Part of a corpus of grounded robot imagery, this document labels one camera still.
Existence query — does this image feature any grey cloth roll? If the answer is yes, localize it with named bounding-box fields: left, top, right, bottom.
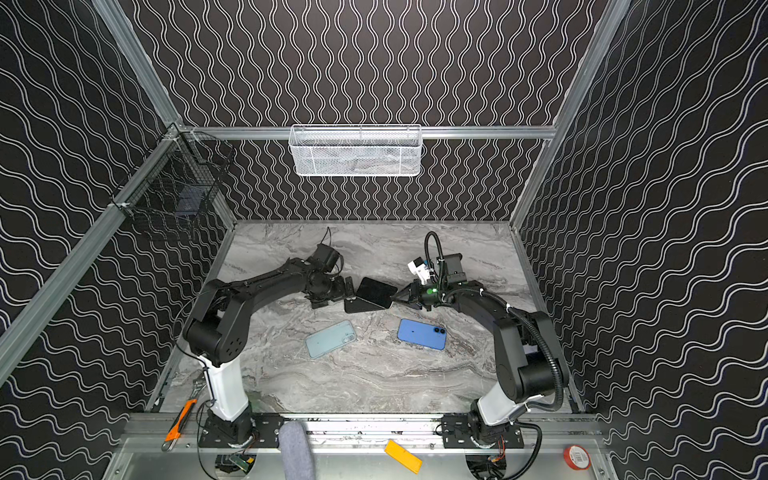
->
left=278, top=421, right=316, bottom=480

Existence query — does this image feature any white wire basket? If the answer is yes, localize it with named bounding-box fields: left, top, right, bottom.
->
left=288, top=124, right=424, bottom=177

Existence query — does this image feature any black wire basket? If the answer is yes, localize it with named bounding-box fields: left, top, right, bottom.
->
left=117, top=130, right=235, bottom=244

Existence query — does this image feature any black phone case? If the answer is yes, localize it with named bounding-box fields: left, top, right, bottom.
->
left=344, top=295, right=387, bottom=314

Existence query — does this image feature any light green phone case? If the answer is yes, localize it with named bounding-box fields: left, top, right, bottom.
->
left=305, top=320, right=357, bottom=359

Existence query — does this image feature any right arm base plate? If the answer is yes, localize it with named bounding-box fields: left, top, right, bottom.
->
left=434, top=413, right=524, bottom=449

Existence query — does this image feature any red tape roll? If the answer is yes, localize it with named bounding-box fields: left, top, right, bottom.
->
left=563, top=445, right=592, bottom=471

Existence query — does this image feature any blue phone case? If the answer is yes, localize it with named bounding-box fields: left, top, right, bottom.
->
left=397, top=319, right=447, bottom=351

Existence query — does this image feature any orange handled wrench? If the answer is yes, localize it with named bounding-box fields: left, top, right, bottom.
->
left=161, top=381, right=205, bottom=452

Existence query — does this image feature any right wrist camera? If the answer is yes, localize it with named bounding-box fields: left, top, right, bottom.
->
left=408, top=257, right=434, bottom=285

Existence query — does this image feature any black smartphone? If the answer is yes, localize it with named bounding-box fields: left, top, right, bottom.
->
left=356, top=277, right=399, bottom=309

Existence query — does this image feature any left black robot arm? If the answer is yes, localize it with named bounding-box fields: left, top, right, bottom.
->
left=182, top=243, right=353, bottom=424

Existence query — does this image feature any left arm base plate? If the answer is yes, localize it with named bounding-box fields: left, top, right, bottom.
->
left=198, top=412, right=286, bottom=449

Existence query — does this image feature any yellow block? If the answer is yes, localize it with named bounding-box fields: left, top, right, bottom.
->
left=385, top=440, right=423, bottom=474

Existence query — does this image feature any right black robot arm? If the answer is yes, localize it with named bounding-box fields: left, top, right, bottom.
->
left=394, top=254, right=568, bottom=427

